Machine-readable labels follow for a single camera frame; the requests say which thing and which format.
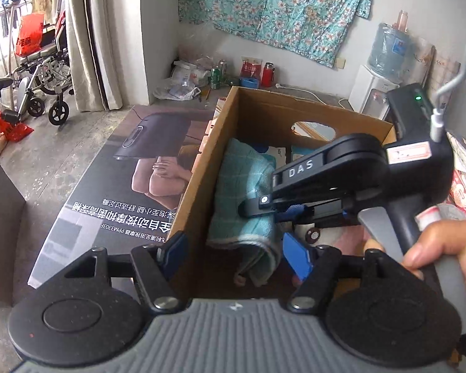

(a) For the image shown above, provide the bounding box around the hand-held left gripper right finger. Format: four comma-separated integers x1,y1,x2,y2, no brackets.
281,232,404,313

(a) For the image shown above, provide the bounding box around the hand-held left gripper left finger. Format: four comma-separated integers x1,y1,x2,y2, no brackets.
64,231,189,315

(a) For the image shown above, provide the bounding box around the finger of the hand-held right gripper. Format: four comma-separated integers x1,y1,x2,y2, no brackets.
239,187,351,220
279,198,363,228

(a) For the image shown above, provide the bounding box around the pink plush toy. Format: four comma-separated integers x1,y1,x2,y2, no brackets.
293,219,373,253

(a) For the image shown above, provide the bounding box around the teal checked towel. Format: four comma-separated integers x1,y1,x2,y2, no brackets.
207,138,286,287

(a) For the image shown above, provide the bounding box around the brown cardboard box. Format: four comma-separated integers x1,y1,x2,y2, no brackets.
166,85,397,300

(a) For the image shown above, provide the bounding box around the person's right hand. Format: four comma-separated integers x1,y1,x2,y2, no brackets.
404,218,466,290

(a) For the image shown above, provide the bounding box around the white water dispenser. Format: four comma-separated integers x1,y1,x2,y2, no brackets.
349,64,400,122

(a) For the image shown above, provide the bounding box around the large printed cardboard box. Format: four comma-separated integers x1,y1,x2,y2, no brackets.
27,105,228,290

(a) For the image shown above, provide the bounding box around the checked rolled mat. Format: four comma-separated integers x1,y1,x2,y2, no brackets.
431,56,462,94

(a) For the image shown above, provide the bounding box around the floral rolled mat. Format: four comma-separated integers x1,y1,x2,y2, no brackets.
409,38,436,86

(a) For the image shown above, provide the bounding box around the blue water bottle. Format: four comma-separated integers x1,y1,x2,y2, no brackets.
368,22,412,84

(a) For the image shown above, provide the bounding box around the red box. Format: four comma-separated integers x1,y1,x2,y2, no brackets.
241,58,263,81

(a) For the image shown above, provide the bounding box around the pile of plastic bags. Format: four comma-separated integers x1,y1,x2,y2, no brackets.
153,48,216,101

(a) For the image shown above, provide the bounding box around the grey cabinet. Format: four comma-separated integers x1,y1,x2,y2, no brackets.
0,143,27,307

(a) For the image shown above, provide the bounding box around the wheelchair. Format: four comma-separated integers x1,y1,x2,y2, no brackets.
8,0,75,127

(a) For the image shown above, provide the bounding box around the red floor bag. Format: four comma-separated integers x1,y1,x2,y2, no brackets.
0,109,35,142

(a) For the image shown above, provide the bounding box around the beige curtain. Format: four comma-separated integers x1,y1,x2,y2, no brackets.
68,0,124,113

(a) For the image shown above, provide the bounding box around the orange red bag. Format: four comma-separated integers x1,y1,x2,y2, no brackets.
15,13,46,57

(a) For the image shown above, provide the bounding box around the yellow towel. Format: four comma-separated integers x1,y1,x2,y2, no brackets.
31,0,59,15

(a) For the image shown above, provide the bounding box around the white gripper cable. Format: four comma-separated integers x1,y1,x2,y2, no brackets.
430,23,466,142

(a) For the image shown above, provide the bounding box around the white power strip cable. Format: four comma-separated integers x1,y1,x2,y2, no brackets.
274,82,358,111

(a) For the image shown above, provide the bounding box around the teal floral wall cloth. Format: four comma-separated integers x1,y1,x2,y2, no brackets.
179,0,377,67

